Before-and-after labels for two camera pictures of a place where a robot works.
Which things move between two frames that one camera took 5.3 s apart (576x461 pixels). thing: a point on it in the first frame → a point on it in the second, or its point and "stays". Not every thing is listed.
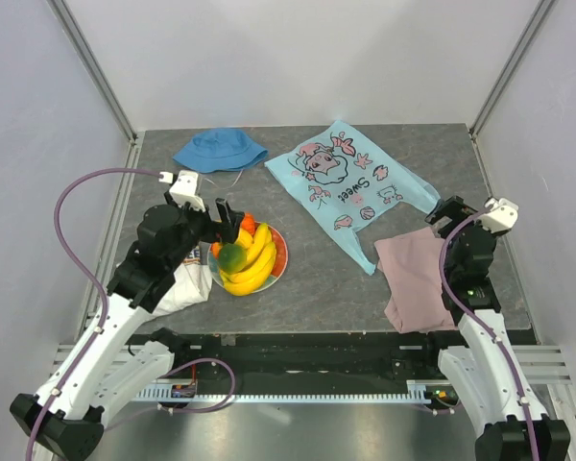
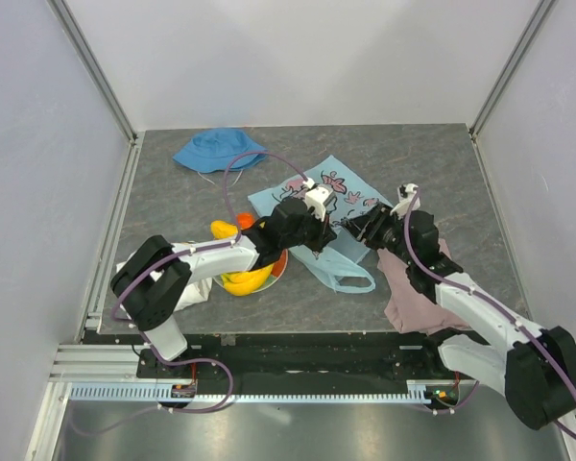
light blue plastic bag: (342, 181) → (340, 264)
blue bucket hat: (222, 150) stays
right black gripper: (453, 208) → (367, 227)
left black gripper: (218, 230) → (324, 233)
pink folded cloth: (411, 267) stays
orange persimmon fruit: (249, 223) stays
